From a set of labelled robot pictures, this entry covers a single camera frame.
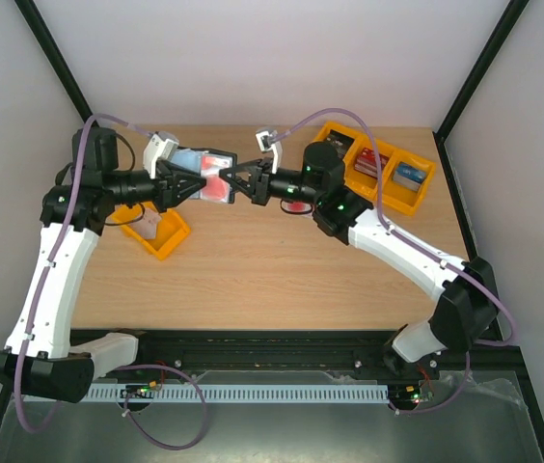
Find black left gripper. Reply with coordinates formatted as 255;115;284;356
109;164;211;216

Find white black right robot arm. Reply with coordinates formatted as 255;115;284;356
219;142;498;378

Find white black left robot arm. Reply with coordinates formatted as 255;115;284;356
0;127;205;403

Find white card with blossom print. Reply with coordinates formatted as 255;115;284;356
132;208;162;240

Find black card stack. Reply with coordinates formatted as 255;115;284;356
325;130;355;159

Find red card stack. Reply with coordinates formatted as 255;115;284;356
354;148;378;178

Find blue card stack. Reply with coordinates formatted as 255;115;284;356
393;162;427;192

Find small yellow plastic bin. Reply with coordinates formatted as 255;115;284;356
108;202;191;260

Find yellow three-compartment tray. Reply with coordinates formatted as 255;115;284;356
315;122;435;216

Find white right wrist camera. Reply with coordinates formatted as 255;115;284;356
256;127;283;174

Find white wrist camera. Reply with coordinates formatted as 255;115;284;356
256;127;283;174
143;131;179;179

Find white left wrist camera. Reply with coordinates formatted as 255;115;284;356
143;131;179;179

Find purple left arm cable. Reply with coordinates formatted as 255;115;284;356
14;113;157;434

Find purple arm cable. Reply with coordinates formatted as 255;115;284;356
271;107;518;347
14;113;157;434

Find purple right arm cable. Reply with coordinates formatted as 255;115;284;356
271;107;518;347

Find black aluminium frame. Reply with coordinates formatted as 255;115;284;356
0;1;544;458

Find white slotted cable duct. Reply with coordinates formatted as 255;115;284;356
83;384;389;404

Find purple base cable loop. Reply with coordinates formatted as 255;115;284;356
121;364;209;450

